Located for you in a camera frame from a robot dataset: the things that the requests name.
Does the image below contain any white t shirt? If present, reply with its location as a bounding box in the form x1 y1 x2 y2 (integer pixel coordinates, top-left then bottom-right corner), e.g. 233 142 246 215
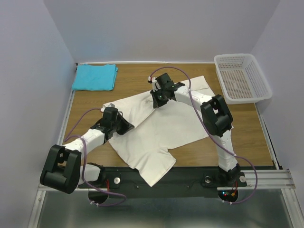
103 91 208 187

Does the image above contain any purple cable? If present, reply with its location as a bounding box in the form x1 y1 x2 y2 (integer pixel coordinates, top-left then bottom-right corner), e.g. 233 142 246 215
148 66 258 205
64 108 127 208

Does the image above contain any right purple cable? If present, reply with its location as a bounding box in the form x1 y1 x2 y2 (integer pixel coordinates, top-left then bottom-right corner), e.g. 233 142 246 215
148 66 258 205

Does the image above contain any white plastic basket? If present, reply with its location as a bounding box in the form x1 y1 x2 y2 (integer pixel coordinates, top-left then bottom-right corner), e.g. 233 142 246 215
214 53 272 105

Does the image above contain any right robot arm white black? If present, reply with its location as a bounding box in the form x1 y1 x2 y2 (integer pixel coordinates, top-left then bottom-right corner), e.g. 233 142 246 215
148 73 240 185

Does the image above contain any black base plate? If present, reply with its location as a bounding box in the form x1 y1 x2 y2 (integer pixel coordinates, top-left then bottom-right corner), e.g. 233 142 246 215
90 167 247 199

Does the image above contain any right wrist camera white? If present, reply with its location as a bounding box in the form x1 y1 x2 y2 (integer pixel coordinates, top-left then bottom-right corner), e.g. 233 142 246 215
148 76 161 92

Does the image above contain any aluminium frame rail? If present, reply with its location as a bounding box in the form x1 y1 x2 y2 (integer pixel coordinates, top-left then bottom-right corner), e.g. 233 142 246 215
38 64 296 190

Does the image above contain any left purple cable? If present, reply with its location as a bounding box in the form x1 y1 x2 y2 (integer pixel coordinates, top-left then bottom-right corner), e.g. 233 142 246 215
64 108 127 208

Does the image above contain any folded blue t shirt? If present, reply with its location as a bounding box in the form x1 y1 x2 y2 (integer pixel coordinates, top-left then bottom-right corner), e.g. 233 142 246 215
72 64 118 91

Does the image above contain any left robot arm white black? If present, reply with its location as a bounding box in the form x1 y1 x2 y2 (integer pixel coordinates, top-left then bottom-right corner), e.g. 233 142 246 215
40 107 134 194

